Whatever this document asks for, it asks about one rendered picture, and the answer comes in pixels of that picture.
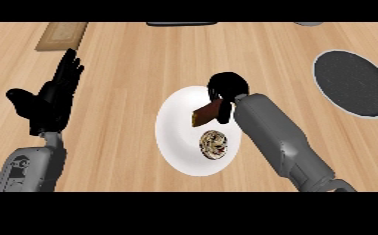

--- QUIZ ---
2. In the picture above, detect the small grey round object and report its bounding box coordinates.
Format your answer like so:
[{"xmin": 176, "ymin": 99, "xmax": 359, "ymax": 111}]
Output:
[{"xmin": 294, "ymin": 21, "xmax": 325, "ymax": 27}]

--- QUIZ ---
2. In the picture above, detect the dark grey pan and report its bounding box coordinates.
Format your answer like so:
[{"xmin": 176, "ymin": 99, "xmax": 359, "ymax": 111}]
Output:
[{"xmin": 312, "ymin": 49, "xmax": 378, "ymax": 119}]

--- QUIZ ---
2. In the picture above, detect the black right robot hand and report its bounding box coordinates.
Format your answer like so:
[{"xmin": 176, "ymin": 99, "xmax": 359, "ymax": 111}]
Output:
[{"xmin": 207, "ymin": 71, "xmax": 251, "ymax": 125}]

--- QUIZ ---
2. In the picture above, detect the speckled round food item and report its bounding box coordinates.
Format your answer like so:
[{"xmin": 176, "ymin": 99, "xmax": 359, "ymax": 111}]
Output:
[{"xmin": 198, "ymin": 129, "xmax": 229, "ymax": 161}]

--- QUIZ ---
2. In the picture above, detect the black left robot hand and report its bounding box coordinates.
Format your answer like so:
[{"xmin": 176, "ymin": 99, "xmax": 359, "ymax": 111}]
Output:
[{"xmin": 5, "ymin": 48, "xmax": 86, "ymax": 137}]

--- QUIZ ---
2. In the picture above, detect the white round plate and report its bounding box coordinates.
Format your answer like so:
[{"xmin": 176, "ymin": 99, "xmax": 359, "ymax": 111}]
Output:
[{"xmin": 154, "ymin": 85, "xmax": 244, "ymax": 177}]

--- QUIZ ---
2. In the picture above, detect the dark flat appliance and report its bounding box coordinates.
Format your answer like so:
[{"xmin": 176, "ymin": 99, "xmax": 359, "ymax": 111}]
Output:
[{"xmin": 145, "ymin": 21, "xmax": 219, "ymax": 27}]

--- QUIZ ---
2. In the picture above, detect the tan wooden cutting board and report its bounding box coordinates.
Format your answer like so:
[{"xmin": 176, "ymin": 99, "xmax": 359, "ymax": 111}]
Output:
[{"xmin": 34, "ymin": 22, "xmax": 90, "ymax": 52}]

